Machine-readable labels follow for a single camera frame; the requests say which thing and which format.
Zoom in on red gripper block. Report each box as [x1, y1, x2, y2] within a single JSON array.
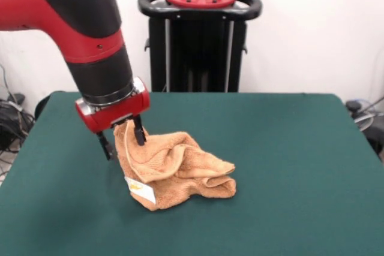
[[74, 86, 151, 161]]

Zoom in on orange terry towel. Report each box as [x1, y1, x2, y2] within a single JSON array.
[[113, 121, 238, 212]]

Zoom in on dark green table cloth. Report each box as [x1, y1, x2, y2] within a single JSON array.
[[0, 90, 384, 256]]

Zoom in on small black oval device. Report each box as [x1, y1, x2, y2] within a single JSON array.
[[345, 101, 363, 112]]

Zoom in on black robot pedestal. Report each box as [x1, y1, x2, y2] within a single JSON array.
[[137, 0, 263, 94]]

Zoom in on black cable tangle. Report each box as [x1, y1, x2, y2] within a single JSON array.
[[0, 64, 37, 179]]

